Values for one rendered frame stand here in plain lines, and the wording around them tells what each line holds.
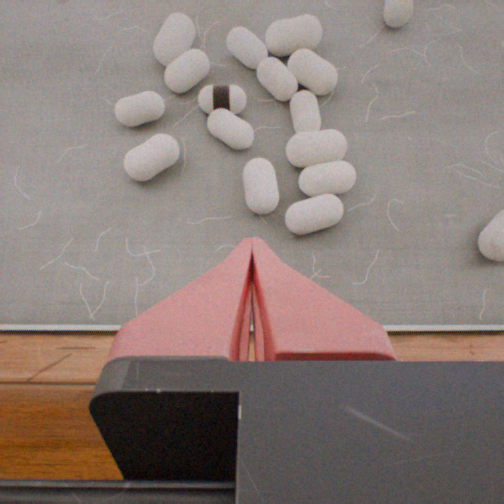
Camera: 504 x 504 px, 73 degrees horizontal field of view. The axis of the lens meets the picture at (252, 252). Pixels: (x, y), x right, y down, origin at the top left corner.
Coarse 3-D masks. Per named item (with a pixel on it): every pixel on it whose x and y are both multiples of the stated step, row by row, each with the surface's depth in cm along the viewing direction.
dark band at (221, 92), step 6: (216, 84) 22; (222, 84) 22; (228, 84) 22; (216, 90) 21; (222, 90) 21; (228, 90) 21; (216, 96) 21; (222, 96) 21; (228, 96) 21; (216, 102) 21; (222, 102) 21; (228, 102) 21; (216, 108) 22; (222, 108) 22; (228, 108) 22
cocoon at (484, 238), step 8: (496, 216) 20; (488, 224) 20; (496, 224) 19; (488, 232) 19; (496, 232) 19; (480, 240) 20; (488, 240) 19; (496, 240) 19; (480, 248) 20; (488, 248) 19; (496, 248) 19; (488, 256) 19; (496, 256) 19
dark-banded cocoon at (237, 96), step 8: (208, 88) 21; (232, 88) 21; (240, 88) 22; (200, 96) 22; (208, 96) 21; (232, 96) 21; (240, 96) 21; (200, 104) 22; (208, 104) 22; (232, 104) 22; (240, 104) 22; (208, 112) 22; (232, 112) 22
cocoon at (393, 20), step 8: (392, 0) 23; (400, 0) 23; (408, 0) 23; (384, 8) 24; (392, 8) 23; (400, 8) 23; (408, 8) 23; (384, 16) 24; (392, 16) 23; (400, 16) 23; (408, 16) 23; (392, 24) 24; (400, 24) 24
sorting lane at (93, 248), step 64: (0, 0) 25; (64, 0) 25; (128, 0) 25; (192, 0) 25; (256, 0) 25; (320, 0) 25; (384, 0) 25; (448, 0) 25; (0, 64) 24; (64, 64) 24; (128, 64) 24; (384, 64) 24; (448, 64) 24; (0, 128) 23; (64, 128) 23; (128, 128) 23; (192, 128) 23; (256, 128) 23; (320, 128) 23; (384, 128) 23; (448, 128) 23; (0, 192) 22; (64, 192) 22; (128, 192) 22; (192, 192) 21; (384, 192) 21; (448, 192) 21; (0, 256) 21; (64, 256) 20; (128, 256) 20; (192, 256) 20; (320, 256) 20; (384, 256) 20; (448, 256) 20; (0, 320) 20; (64, 320) 20; (128, 320) 20; (384, 320) 20; (448, 320) 19
